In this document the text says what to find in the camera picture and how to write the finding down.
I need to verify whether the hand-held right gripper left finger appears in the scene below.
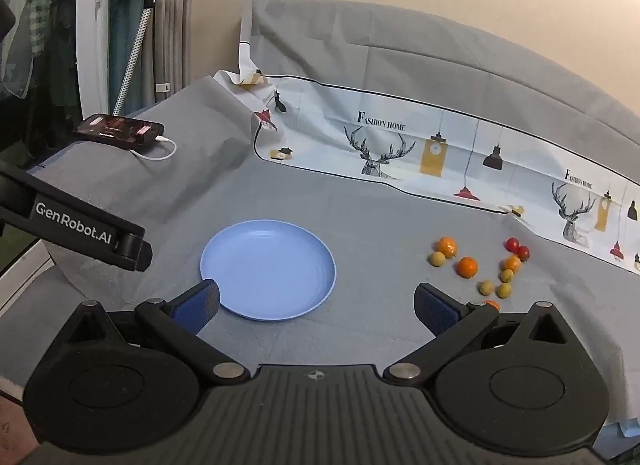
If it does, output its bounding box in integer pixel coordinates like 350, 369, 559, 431
64, 279, 251, 386

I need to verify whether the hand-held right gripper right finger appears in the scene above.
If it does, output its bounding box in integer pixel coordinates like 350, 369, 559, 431
382, 282, 575, 386

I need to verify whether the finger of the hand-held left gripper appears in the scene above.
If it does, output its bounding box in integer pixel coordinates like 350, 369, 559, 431
112, 234, 153, 272

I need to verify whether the blue plate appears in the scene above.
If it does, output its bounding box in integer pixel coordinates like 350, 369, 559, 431
200, 220, 337, 322

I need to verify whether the black smartphone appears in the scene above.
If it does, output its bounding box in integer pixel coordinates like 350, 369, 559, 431
73, 114, 165, 152

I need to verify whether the grey printed tablecloth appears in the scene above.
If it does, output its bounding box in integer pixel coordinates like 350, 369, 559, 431
0, 0, 640, 446

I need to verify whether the teal curtain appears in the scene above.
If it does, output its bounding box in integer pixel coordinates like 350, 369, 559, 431
109, 0, 151, 110

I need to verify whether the grey curtain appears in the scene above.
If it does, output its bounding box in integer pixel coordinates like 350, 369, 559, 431
152, 0, 195, 96

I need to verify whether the light blue sheet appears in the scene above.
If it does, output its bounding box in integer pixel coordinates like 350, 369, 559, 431
597, 417, 640, 465

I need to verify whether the white charging cable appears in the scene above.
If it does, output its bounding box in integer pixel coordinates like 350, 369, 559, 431
131, 135, 178, 162

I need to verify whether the white door frame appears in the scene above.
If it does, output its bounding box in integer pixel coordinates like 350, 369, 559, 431
75, 0, 113, 118

